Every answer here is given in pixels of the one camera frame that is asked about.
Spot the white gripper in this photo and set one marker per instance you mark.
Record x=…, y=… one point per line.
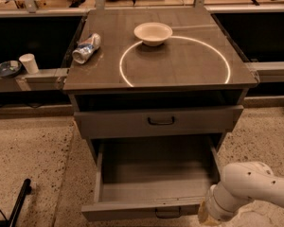
x=212, y=204

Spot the grey drawer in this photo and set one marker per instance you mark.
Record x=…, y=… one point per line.
x=157, y=122
x=152, y=177

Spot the black stand leg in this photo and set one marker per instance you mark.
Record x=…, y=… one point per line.
x=11, y=221

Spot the grey drawer cabinet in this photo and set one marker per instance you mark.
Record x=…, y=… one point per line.
x=195, y=68

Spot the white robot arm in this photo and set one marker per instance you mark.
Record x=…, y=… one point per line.
x=239, y=185

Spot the crushed blue white can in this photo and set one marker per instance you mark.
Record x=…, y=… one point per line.
x=86, y=49

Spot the white paper cup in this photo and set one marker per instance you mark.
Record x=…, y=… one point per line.
x=28, y=61

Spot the white paper bowl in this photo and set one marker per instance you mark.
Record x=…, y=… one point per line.
x=152, y=34

